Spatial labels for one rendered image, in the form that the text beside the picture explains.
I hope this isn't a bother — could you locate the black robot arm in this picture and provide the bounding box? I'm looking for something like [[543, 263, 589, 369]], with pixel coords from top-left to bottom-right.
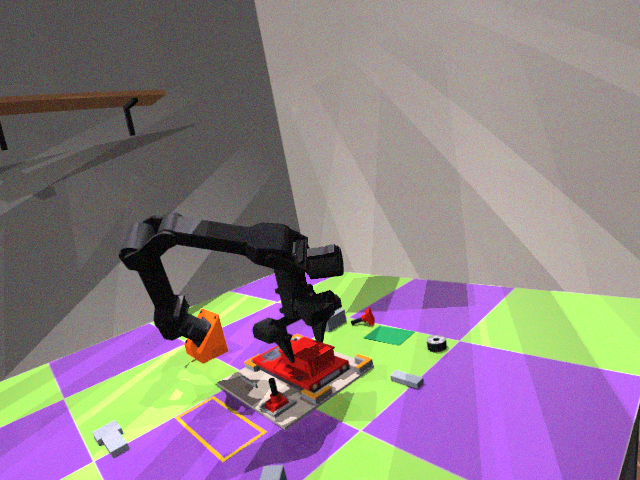
[[118, 212, 344, 347]]

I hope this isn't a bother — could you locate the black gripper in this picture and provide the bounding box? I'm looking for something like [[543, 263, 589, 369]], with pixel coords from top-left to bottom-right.
[[252, 280, 342, 364]]

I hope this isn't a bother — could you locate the small black toy tyre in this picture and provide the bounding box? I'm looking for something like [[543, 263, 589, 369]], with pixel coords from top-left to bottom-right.
[[426, 335, 447, 352]]

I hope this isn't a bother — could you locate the green flat rectangular mat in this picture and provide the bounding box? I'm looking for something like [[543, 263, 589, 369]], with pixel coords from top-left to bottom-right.
[[364, 325, 415, 346]]

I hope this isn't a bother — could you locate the yellow rectangular outline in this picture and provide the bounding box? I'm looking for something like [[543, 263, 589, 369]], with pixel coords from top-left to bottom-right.
[[176, 396, 267, 462]]

